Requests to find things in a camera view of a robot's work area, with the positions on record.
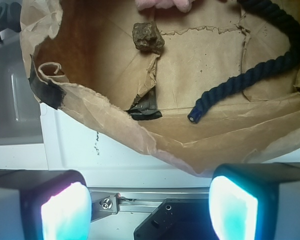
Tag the grey toy sink basin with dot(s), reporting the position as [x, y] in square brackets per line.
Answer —
[19, 110]

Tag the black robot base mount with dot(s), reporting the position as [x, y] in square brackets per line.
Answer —
[178, 219]

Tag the brown paper bag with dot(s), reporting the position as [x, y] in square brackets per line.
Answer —
[239, 59]

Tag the black tape left rim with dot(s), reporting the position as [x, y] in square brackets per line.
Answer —
[46, 91]

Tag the pink plush bunny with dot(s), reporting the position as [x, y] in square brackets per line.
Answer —
[183, 6]

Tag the white plastic bin lid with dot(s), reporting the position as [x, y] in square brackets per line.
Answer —
[107, 163]

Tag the brown rock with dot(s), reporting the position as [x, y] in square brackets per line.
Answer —
[147, 37]

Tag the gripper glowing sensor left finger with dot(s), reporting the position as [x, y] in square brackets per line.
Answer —
[44, 205]

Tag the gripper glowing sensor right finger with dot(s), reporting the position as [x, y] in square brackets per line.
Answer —
[256, 201]

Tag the grey toy faucet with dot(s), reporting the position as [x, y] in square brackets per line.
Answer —
[10, 14]

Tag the aluminium frame rail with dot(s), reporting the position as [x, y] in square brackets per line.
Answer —
[111, 201]

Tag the black tape left front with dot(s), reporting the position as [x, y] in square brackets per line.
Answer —
[145, 108]

